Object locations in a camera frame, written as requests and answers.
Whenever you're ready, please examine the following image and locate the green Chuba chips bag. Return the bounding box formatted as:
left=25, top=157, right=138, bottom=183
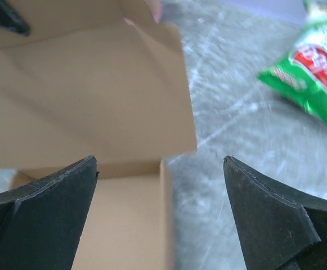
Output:
left=257, top=1, right=327, bottom=124

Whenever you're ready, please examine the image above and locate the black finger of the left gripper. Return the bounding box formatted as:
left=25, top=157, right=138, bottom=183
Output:
left=0, top=0, right=30, bottom=36

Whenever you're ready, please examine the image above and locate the brown cardboard box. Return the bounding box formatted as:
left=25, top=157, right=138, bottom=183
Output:
left=0, top=1, right=196, bottom=269

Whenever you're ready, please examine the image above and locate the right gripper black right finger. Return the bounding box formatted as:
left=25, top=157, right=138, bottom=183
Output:
left=223, top=156, right=327, bottom=270

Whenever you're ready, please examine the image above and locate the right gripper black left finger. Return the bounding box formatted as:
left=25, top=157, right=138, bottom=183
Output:
left=0, top=156, right=98, bottom=270

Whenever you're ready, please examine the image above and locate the pink three-tier shelf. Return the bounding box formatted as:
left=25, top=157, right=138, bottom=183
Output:
left=124, top=0, right=163, bottom=26

